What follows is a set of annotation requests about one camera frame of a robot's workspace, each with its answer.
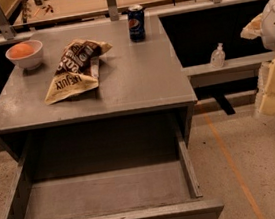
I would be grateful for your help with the brown chip bag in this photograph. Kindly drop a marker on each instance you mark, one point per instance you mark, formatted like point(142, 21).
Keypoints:
point(77, 71)

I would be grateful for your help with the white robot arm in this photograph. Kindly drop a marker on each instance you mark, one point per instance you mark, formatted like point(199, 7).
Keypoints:
point(263, 26)

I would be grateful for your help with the grey drawer cabinet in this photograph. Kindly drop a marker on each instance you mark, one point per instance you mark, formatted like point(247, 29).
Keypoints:
point(133, 78)

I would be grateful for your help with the open grey top drawer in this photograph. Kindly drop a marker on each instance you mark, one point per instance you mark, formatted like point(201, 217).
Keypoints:
point(133, 167)

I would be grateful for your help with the clear sanitizer bottle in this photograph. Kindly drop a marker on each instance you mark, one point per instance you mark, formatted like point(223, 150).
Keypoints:
point(218, 57)

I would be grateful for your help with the blue Pepsi can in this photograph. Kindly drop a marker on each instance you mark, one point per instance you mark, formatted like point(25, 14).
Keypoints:
point(136, 21)

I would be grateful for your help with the white bowl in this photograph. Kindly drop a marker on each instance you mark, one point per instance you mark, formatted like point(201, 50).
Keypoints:
point(32, 61)

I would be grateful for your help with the orange fruit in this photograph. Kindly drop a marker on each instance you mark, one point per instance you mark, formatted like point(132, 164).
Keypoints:
point(21, 50)

